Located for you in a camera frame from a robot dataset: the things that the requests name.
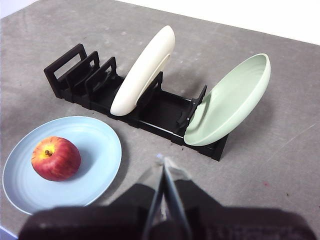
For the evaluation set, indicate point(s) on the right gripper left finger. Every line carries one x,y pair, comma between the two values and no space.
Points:
112,220

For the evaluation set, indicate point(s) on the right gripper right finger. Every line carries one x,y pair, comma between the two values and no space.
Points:
225,222

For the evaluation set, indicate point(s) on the light blue plate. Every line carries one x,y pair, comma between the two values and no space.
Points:
97,150

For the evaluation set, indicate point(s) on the red apple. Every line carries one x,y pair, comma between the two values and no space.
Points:
56,158

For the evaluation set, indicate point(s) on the black plate rack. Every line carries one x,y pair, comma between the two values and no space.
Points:
165,110

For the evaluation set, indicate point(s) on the pale green plate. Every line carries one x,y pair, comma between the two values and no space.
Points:
230,100

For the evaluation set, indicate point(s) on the cream white plate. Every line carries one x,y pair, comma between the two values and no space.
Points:
142,75

